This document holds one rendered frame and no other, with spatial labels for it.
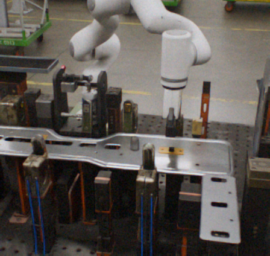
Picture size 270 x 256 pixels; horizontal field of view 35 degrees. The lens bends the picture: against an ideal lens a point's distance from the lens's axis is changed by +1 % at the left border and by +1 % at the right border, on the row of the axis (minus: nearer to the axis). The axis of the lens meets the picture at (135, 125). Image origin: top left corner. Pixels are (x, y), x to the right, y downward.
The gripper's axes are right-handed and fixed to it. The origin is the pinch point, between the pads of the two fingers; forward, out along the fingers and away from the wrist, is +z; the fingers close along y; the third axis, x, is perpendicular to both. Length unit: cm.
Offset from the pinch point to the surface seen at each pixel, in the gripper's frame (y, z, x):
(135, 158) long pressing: 6.8, 8.8, -10.8
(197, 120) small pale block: -11.4, 2.4, 8.1
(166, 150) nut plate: 0.7, 8.5, -1.3
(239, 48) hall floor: -453, 116, 55
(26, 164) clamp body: 21.9, 4.6, -41.4
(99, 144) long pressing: -0.6, 9.1, -24.9
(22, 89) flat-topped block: -32, 5, -65
